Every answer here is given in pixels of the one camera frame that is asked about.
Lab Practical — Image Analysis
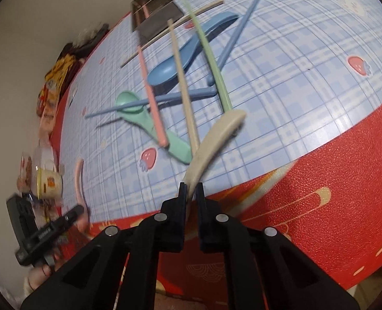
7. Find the pink chopstick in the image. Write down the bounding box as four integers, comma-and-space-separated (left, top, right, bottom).
137, 45, 169, 148

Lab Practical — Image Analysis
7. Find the pink spoon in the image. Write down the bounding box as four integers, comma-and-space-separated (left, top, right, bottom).
74, 158, 89, 222

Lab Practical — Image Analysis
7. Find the yellow snack bags pile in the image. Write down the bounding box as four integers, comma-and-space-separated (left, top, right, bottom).
44, 54, 80, 86

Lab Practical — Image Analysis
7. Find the yellow cartoon mug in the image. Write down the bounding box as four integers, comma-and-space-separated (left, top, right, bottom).
36, 168, 63, 200

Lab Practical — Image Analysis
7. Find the dark metal utensil tray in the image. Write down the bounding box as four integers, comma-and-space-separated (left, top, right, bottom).
131, 0, 184, 45

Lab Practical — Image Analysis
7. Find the beige chopstick crosswise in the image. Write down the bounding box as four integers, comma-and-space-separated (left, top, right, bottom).
119, 0, 225, 69

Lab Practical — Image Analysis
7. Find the pink tissue pack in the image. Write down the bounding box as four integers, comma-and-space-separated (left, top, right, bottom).
38, 94, 59, 140

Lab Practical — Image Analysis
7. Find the green spoon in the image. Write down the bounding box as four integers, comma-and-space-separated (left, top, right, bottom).
115, 90, 192, 165

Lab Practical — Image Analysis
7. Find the blue spoon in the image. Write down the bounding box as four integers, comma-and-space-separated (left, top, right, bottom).
148, 11, 239, 87

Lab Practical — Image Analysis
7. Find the blue plaid table mat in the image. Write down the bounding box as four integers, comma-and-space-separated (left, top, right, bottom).
60, 0, 382, 222

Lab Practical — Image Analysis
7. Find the blue chopstick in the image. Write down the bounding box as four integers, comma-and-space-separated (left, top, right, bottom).
84, 87, 218, 119
217, 0, 260, 70

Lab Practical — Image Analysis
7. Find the beige chopstick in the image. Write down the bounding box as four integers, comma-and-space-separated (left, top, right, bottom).
167, 19, 200, 155

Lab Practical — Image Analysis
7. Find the person's left hand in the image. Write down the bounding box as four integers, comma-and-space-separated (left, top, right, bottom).
27, 207, 89, 290

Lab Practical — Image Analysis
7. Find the clear jar with snacks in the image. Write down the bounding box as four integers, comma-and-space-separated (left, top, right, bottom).
17, 153, 37, 194

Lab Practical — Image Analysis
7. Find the cream spoon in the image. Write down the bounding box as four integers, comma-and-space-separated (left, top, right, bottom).
182, 109, 246, 202

